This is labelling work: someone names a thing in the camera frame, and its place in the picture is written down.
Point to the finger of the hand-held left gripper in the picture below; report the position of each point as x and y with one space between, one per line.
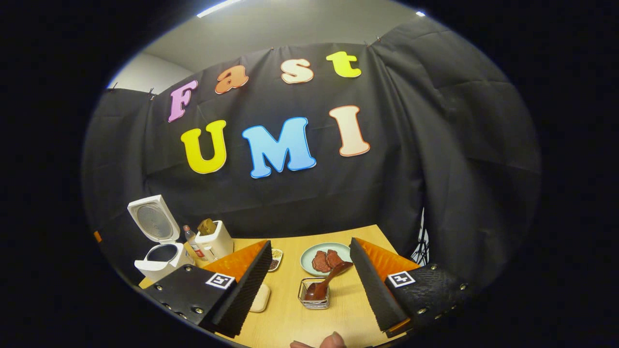
97 237

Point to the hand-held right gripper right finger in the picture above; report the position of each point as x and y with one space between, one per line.
377 295

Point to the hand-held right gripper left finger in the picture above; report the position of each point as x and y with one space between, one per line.
246 290

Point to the brown wooden spoon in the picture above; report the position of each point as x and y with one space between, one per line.
316 290

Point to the clear chopstick holder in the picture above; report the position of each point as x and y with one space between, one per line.
314 303

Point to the white rice cooker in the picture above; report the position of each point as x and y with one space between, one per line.
162 263

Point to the white divided grain dish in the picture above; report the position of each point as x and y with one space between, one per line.
275 261

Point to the white toaster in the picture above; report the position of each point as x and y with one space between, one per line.
217 244

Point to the brown meat piece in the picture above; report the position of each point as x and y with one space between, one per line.
320 262
334 257

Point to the pale green plate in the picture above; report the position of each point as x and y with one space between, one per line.
307 258

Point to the metal stand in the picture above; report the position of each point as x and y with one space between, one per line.
421 241

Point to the clear bottle with red cap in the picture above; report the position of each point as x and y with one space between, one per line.
192 241

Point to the brown bread slice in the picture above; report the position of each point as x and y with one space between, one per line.
211 225
202 229

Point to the black backdrop cloth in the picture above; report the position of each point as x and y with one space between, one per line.
411 145

